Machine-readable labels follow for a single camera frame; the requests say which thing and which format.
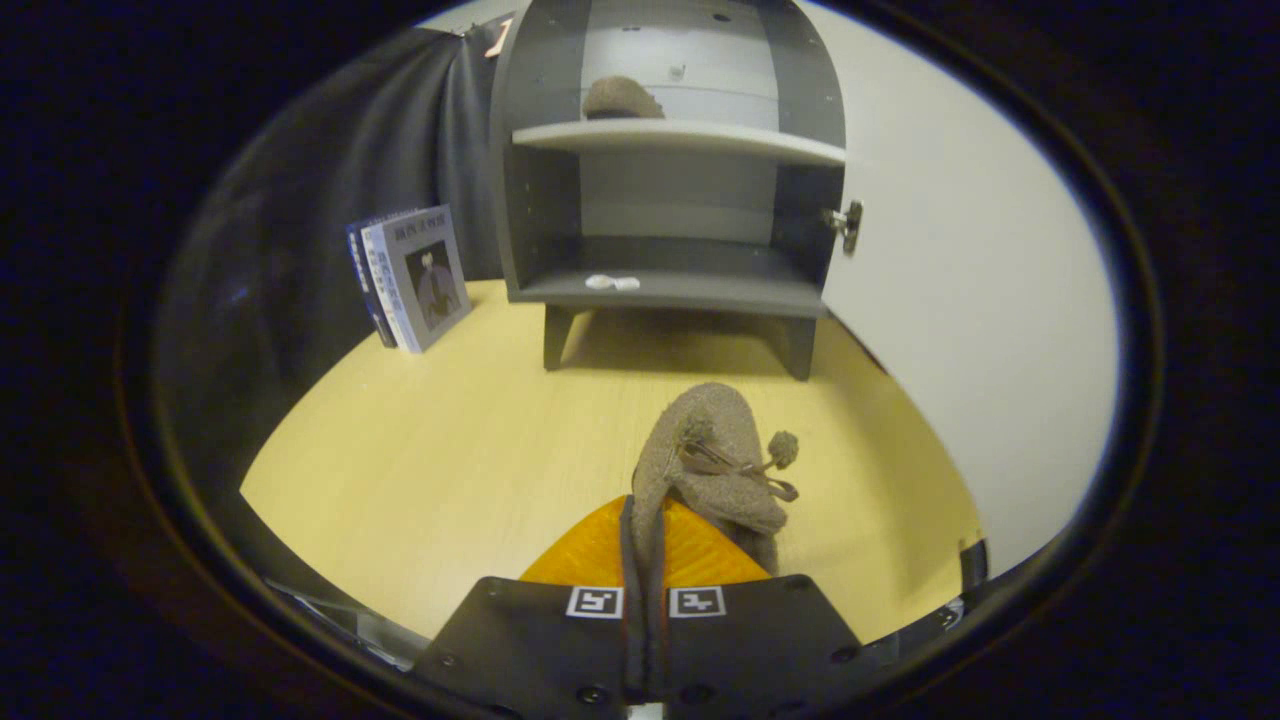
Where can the small white item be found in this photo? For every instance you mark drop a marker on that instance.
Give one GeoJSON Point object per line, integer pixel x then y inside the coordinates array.
{"type": "Point", "coordinates": [610, 282]}

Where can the white shoe cabinet door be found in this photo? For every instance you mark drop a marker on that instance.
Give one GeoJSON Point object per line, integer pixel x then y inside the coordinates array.
{"type": "Point", "coordinates": [960, 300]}

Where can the metal door hinge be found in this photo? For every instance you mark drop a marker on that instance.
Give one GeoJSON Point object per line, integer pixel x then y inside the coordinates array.
{"type": "Point", "coordinates": [848, 222]}

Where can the brown fuzzy shoe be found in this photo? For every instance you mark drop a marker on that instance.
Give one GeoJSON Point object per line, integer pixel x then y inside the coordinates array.
{"type": "Point", "coordinates": [715, 430]}
{"type": "Point", "coordinates": [620, 100]}

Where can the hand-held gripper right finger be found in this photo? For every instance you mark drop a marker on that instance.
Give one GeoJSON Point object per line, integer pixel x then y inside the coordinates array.
{"type": "Point", "coordinates": [760, 640]}

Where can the black backdrop cloth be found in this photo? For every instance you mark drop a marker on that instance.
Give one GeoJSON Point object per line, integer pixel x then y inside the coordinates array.
{"type": "Point", "coordinates": [330, 200]}

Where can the dark blue book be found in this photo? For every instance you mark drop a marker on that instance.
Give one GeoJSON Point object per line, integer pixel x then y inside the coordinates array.
{"type": "Point", "coordinates": [362, 270]}

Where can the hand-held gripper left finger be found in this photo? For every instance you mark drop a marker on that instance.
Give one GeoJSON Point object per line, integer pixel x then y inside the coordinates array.
{"type": "Point", "coordinates": [630, 640]}

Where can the white book with portrait cover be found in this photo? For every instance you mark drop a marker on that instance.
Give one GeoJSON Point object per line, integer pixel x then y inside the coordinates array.
{"type": "Point", "coordinates": [430, 280]}

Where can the grey shoe cabinet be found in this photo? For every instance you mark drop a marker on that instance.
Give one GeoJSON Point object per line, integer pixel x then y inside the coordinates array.
{"type": "Point", "coordinates": [540, 200]}

